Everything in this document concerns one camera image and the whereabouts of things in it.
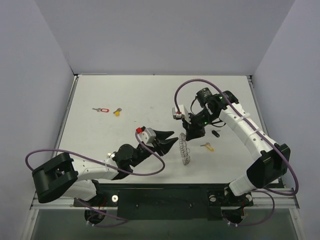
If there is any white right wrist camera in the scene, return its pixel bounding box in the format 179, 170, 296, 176
172, 104, 191, 124

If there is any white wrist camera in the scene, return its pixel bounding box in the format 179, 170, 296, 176
172, 104, 191, 124
136, 127, 156, 147

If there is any key with red tag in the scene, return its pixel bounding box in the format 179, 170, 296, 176
92, 108, 110, 113

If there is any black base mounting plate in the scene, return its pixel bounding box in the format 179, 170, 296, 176
86, 182, 253, 223

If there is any metal disc with keyrings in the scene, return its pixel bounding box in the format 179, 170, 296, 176
178, 132, 191, 166

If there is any key with black tag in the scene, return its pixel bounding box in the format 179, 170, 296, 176
211, 129, 220, 138

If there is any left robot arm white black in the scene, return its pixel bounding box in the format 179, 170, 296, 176
32, 126, 178, 206

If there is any key with long yellow tag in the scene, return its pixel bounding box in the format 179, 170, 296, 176
201, 142, 214, 152

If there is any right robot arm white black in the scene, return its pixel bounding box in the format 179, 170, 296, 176
182, 87, 291, 205

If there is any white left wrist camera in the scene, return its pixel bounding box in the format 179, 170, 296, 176
136, 127, 156, 147

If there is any key with yellow round tag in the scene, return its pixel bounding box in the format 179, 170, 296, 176
113, 107, 122, 117

